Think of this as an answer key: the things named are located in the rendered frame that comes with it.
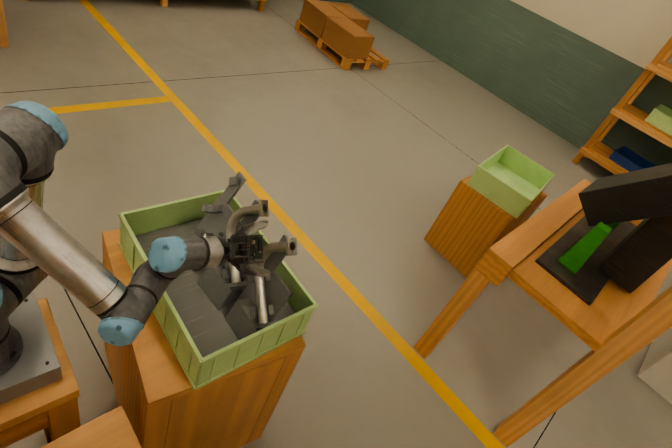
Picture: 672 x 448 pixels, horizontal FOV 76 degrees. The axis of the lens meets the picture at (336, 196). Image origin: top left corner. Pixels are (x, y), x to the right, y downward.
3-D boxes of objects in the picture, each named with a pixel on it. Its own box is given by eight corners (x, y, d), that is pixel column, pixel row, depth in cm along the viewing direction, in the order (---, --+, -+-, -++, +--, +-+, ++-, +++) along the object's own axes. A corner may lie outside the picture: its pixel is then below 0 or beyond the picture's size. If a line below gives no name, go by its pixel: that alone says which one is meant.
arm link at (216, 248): (190, 268, 103) (189, 234, 103) (206, 267, 106) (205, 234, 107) (210, 268, 98) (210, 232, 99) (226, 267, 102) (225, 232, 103)
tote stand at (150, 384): (104, 346, 206) (102, 231, 159) (211, 315, 235) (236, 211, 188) (138, 496, 167) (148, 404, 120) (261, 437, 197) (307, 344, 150)
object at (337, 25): (293, 28, 620) (302, -3, 594) (336, 31, 672) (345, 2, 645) (343, 70, 560) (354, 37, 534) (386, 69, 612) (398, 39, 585)
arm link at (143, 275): (113, 297, 96) (138, 275, 91) (138, 262, 106) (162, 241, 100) (143, 316, 99) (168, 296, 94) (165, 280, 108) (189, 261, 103)
